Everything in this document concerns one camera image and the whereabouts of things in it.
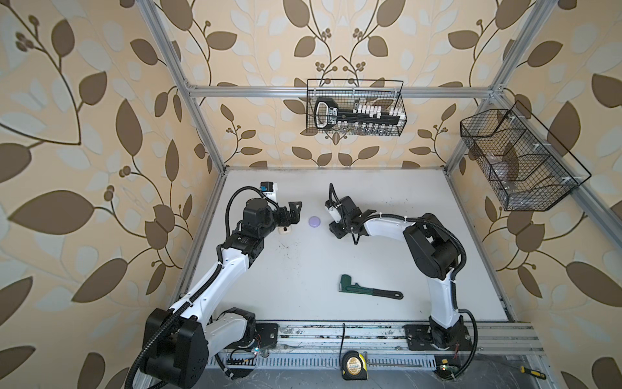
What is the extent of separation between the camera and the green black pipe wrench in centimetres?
84

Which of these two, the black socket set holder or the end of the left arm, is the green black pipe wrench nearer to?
the end of the left arm

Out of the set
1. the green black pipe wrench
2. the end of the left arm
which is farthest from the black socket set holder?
the green black pipe wrench
